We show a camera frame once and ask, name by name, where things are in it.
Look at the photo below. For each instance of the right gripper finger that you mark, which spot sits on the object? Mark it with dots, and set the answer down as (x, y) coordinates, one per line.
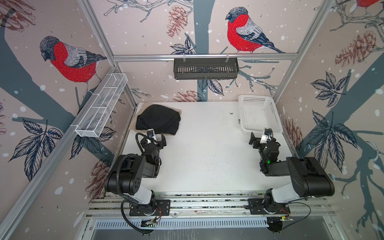
(268, 132)
(253, 140)

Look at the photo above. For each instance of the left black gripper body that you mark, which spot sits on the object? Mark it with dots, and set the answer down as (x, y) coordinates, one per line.
(158, 146)

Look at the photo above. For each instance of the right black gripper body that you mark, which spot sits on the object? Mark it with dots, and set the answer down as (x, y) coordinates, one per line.
(258, 145)

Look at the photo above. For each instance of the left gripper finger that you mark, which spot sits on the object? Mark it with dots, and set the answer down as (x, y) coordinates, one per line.
(151, 134)
(164, 143)

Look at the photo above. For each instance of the black shorts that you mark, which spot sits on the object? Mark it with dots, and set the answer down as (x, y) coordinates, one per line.
(159, 118)

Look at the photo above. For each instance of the white plastic laundry basket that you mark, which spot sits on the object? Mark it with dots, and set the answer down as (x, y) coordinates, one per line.
(258, 113)

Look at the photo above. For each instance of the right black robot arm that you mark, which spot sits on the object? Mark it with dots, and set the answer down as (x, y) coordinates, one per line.
(308, 178)

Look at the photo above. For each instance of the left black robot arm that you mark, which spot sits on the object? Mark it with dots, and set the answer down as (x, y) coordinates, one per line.
(125, 177)

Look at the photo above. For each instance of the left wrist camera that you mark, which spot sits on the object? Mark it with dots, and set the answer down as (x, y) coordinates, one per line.
(148, 141)

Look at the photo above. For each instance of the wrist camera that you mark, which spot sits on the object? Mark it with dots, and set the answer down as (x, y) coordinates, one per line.
(148, 141)
(264, 139)

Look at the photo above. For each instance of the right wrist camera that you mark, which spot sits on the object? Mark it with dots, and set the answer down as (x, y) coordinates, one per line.
(264, 139)

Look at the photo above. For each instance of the white wire mesh shelf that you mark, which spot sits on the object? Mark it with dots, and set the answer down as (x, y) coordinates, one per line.
(99, 112)

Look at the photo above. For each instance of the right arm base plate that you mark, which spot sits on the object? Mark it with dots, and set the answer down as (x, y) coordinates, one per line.
(259, 206)

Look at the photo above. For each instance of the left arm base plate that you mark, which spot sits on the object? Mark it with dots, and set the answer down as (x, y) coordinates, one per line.
(155, 208)

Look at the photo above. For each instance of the black hanging wire basket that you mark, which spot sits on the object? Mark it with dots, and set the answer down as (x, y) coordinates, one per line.
(206, 69)

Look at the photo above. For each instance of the aluminium mounting rail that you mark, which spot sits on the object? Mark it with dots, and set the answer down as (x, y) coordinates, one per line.
(203, 204)

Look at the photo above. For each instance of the horizontal aluminium frame bar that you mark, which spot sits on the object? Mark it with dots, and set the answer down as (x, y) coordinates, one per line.
(165, 58)

